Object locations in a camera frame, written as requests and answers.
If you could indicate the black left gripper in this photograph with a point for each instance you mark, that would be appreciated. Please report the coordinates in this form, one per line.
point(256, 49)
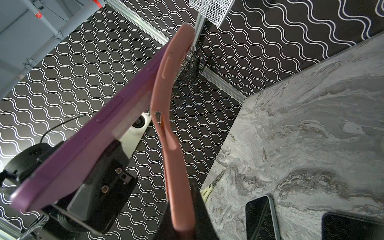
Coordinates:
point(96, 204)

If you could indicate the black wire basket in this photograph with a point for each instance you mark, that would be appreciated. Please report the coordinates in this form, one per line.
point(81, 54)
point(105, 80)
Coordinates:
point(190, 71)

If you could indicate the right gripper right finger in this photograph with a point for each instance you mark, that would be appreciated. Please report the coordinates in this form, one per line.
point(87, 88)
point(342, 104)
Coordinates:
point(204, 229)

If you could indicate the left black phone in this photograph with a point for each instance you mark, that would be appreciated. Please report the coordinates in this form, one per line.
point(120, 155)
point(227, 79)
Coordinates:
point(261, 219)

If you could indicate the middle black phone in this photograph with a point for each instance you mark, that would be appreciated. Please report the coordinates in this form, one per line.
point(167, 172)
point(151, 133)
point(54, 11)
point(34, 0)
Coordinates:
point(340, 226)

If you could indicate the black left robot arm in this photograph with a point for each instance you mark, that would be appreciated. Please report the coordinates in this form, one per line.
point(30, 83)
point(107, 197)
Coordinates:
point(17, 171)

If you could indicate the white mesh basket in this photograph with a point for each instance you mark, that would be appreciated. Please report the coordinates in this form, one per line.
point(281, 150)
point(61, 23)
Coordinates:
point(215, 11)

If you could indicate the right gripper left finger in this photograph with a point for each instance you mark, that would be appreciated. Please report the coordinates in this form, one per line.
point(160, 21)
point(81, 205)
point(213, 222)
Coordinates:
point(165, 230)

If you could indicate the black phone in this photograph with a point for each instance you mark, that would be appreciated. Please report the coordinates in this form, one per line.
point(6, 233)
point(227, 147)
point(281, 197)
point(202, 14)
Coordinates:
point(340, 226)
point(261, 219)

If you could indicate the scissors with pale handles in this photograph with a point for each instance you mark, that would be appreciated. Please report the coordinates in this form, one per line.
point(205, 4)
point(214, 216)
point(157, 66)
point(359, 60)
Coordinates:
point(205, 193)

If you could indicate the pink phone case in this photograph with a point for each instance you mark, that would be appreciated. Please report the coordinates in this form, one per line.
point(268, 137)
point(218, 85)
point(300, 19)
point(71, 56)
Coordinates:
point(176, 178)

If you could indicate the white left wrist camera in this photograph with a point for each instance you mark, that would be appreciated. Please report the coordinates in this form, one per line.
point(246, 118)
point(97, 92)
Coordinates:
point(134, 134)

